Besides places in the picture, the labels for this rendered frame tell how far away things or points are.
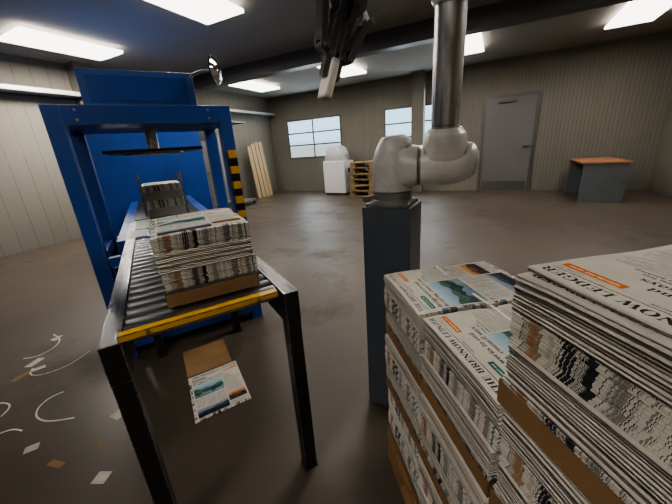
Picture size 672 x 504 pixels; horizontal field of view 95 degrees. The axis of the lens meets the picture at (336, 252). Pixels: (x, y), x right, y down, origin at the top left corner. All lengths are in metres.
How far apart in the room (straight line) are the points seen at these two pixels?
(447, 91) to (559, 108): 7.65
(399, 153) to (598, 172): 6.32
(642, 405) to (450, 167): 0.96
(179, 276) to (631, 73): 8.86
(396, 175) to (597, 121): 7.87
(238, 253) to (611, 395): 0.93
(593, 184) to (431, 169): 6.27
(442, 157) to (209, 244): 0.86
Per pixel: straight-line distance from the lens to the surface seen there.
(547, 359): 0.50
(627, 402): 0.44
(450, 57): 1.26
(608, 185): 7.46
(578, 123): 8.89
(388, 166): 1.25
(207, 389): 2.03
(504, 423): 0.63
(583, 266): 0.52
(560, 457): 0.54
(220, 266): 1.06
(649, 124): 9.16
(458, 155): 1.25
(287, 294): 1.03
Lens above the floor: 1.24
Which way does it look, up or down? 18 degrees down
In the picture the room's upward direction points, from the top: 4 degrees counter-clockwise
